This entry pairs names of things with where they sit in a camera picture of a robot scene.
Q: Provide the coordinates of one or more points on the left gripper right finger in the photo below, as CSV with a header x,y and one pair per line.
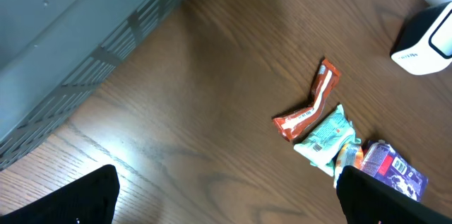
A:
x,y
366,200

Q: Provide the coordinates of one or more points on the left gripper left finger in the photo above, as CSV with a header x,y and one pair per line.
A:
x,y
90,199

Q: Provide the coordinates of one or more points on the purple sanitary pad pack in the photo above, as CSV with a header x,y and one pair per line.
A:
x,y
384,163

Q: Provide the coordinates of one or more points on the orange white snack packet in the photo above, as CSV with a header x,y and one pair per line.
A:
x,y
349,155

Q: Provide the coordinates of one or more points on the teal snack packet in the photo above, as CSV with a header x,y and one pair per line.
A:
x,y
326,140

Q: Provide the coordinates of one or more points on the red-orange snack bar wrapper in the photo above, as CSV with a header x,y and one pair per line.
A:
x,y
292,125

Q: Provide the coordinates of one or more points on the white barcode scanner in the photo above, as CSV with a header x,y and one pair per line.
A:
x,y
424,43

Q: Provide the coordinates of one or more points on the grey plastic shopping basket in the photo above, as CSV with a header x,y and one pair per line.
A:
x,y
55,53

